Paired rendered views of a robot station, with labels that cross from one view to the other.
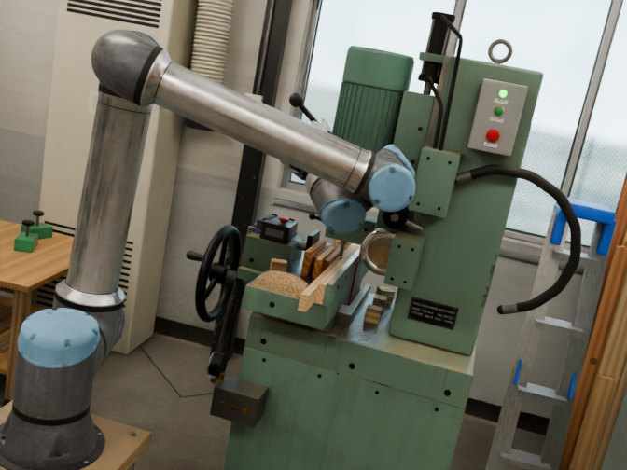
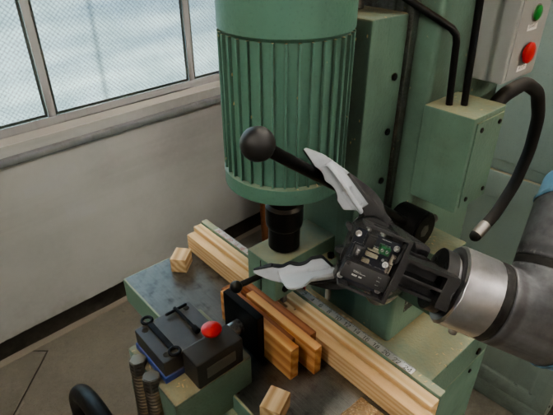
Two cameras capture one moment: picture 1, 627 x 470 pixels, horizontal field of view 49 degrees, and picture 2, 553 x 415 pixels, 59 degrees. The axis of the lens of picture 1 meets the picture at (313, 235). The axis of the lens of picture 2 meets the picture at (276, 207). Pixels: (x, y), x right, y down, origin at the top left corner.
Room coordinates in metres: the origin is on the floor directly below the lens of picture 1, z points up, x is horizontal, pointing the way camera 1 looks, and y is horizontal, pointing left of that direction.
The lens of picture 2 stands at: (1.48, 0.44, 1.54)
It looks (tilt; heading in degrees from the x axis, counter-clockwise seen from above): 32 degrees down; 306
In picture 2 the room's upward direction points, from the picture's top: straight up
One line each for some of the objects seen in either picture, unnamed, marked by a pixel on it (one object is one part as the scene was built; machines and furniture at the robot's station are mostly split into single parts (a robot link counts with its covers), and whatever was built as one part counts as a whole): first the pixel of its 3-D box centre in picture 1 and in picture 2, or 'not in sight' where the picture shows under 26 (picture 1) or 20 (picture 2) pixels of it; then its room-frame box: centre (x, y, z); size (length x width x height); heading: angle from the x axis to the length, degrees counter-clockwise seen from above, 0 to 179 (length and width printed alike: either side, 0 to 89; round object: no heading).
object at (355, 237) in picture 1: (353, 230); (293, 262); (1.85, -0.10, 1.03); 0.14 x 0.07 x 0.09; 78
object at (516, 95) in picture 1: (496, 117); (512, 20); (1.65, -0.37, 1.40); 0.10 x 0.06 x 0.16; 78
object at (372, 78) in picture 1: (369, 111); (285, 75); (1.85, -0.09, 1.35); 0.18 x 0.18 x 0.31
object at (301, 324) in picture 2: (332, 262); (276, 316); (1.86, -0.07, 0.93); 0.18 x 0.02 x 0.05; 168
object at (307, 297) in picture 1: (336, 269); (297, 324); (1.82, -0.08, 0.92); 0.67 x 0.02 x 0.04; 168
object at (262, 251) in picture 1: (273, 251); (192, 371); (1.90, 0.10, 0.92); 0.15 x 0.13 x 0.09; 168
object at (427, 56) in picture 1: (438, 48); not in sight; (1.82, -0.22, 1.54); 0.08 x 0.08 x 0.17; 78
